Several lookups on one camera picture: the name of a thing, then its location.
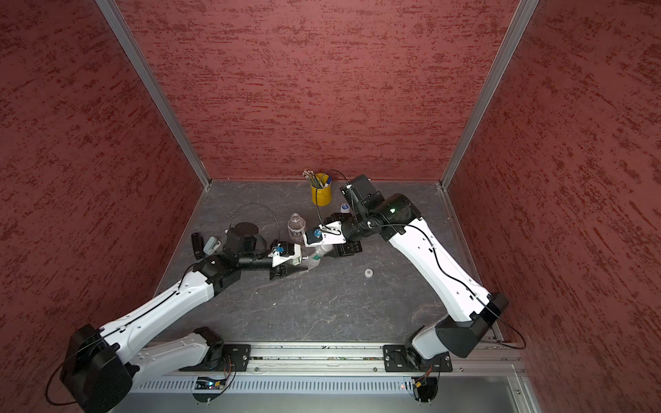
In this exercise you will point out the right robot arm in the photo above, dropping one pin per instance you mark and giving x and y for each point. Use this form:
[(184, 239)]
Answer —
[(471, 308)]

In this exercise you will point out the yellow pencil cup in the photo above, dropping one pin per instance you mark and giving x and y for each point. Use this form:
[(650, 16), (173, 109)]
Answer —
[(322, 197)]

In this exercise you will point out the perforated cable tray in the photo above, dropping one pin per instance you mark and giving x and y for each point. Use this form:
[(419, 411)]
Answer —
[(378, 385)]

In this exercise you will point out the grey small stapler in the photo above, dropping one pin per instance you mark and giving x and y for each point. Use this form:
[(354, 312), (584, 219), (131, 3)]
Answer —
[(211, 246)]

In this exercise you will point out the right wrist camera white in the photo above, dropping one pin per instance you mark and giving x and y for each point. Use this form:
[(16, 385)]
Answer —
[(324, 235)]

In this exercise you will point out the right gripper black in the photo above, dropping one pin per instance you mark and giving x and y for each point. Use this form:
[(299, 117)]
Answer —
[(348, 247)]

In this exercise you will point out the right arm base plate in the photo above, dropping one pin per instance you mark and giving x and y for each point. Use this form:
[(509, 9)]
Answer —
[(400, 359)]

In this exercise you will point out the pencils bundle in cup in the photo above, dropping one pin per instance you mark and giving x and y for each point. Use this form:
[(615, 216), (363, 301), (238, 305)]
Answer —
[(313, 179)]

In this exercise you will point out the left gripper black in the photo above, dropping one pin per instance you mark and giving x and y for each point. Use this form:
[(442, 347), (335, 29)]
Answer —
[(278, 273)]

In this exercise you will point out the black stapler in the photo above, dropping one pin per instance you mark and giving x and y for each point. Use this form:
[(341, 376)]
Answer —
[(197, 243)]

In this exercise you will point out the clear bottle green label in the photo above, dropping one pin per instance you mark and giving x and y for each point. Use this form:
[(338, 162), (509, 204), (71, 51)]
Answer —
[(315, 256)]

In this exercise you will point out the small clear bottle white label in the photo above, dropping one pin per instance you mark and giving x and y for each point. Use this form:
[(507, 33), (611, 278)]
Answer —
[(296, 228)]

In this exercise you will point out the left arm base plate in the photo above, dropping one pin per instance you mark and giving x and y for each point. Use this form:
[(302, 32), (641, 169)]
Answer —
[(229, 358)]

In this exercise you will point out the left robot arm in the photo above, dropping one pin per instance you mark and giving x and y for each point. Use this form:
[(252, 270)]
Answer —
[(102, 365)]

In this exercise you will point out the aluminium mounting rail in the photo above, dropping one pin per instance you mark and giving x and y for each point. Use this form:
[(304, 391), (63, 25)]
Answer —
[(319, 358)]

